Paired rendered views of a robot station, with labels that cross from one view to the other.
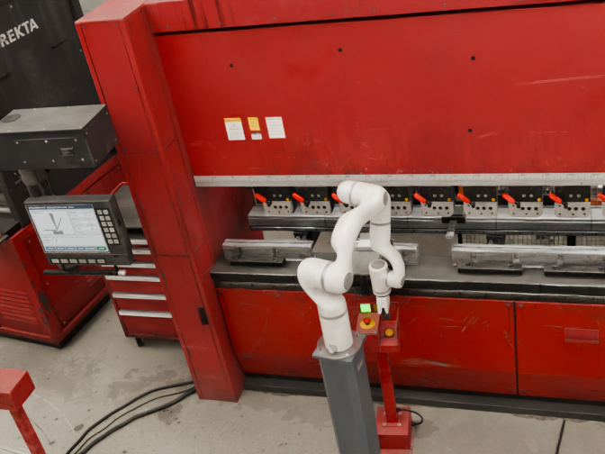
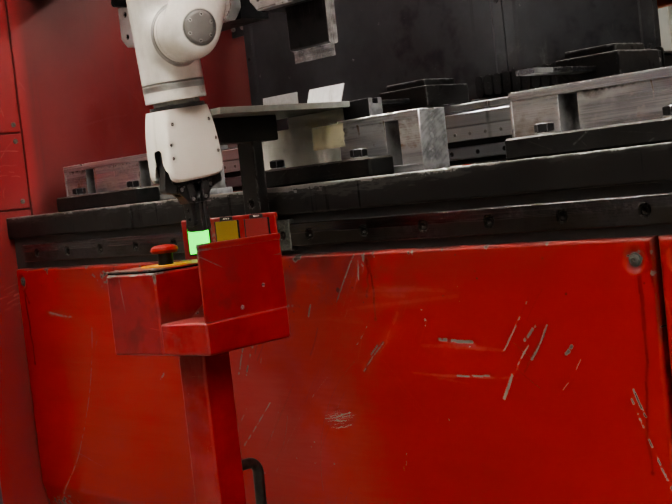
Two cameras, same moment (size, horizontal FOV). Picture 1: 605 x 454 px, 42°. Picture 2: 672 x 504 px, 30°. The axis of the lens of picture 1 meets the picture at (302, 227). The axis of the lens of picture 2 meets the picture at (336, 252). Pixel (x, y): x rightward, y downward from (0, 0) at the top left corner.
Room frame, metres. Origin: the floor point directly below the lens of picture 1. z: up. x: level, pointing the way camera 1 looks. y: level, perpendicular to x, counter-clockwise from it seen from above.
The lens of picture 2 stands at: (1.37, -1.21, 0.87)
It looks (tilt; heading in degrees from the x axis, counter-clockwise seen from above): 3 degrees down; 25
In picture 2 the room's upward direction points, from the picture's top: 6 degrees counter-clockwise
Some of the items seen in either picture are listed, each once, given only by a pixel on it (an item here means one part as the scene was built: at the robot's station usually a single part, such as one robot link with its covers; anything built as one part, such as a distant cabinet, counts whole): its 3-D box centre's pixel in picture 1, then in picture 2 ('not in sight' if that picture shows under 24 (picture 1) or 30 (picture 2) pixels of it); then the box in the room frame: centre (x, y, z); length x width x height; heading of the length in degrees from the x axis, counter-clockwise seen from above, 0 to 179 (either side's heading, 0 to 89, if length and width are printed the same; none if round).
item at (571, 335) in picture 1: (581, 335); not in sight; (2.73, -1.19, 0.59); 0.15 x 0.02 x 0.07; 67
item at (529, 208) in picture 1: (526, 196); not in sight; (2.98, -1.02, 1.26); 0.15 x 0.09 x 0.17; 67
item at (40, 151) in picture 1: (75, 199); not in sight; (3.32, 1.03, 1.53); 0.51 x 0.25 x 0.85; 70
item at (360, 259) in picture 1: (360, 258); (251, 113); (3.14, -0.25, 1.00); 0.26 x 0.18 x 0.01; 157
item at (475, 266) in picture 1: (490, 267); (607, 137); (2.99, -0.84, 0.89); 0.30 x 0.05 x 0.03; 67
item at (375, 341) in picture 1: (378, 327); (195, 284); (2.89, -0.26, 0.75); 0.20 x 0.16 x 0.18; 74
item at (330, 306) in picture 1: (321, 286); not in sight; (2.55, -0.03, 1.30); 0.19 x 0.12 x 0.24; 51
